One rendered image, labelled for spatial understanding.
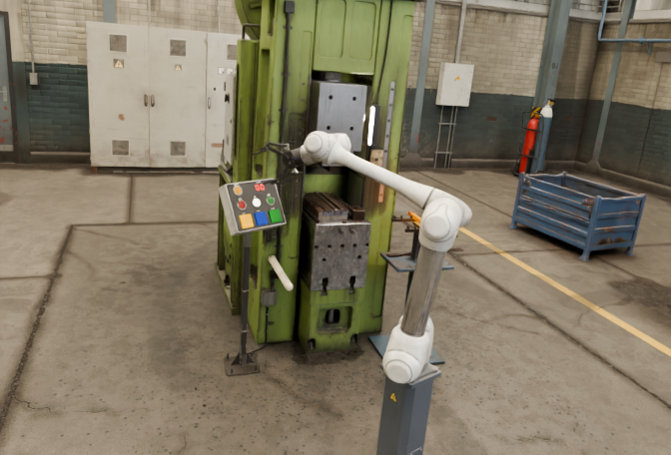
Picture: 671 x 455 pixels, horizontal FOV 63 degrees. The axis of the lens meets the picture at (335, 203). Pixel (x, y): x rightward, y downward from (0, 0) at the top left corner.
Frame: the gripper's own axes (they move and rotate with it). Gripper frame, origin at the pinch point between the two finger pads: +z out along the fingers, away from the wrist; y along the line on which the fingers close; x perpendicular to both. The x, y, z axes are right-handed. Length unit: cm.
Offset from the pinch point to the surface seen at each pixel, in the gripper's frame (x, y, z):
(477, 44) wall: -845, 40, -160
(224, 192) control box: -50, -11, 43
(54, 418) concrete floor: 10, -93, 148
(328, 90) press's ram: -94, 25, -20
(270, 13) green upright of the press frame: -111, 80, 4
